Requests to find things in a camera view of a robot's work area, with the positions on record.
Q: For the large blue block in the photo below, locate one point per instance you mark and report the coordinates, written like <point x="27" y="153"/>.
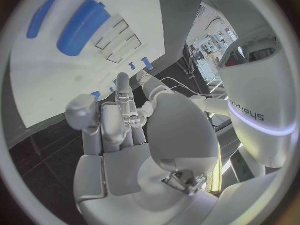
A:
<point x="79" y="30"/>

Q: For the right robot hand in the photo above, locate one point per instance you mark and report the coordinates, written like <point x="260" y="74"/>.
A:
<point x="180" y="127"/>

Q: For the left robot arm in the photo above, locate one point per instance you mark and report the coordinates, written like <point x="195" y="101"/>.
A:
<point x="154" y="86"/>

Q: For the white task board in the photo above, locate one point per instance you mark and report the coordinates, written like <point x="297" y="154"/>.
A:
<point x="58" y="78"/>

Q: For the small blue peg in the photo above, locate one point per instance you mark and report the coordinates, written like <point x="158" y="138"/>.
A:
<point x="132" y="66"/>

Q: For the small blue plug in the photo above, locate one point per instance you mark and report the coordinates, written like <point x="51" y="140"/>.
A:
<point x="112" y="89"/>
<point x="115" y="82"/>

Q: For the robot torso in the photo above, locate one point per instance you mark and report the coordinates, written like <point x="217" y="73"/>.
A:
<point x="255" y="90"/>

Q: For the long blue cylinder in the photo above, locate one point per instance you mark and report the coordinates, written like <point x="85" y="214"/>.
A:
<point x="39" y="20"/>

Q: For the short blue cylinder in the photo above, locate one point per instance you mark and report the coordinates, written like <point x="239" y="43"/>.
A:
<point x="95" y="94"/>

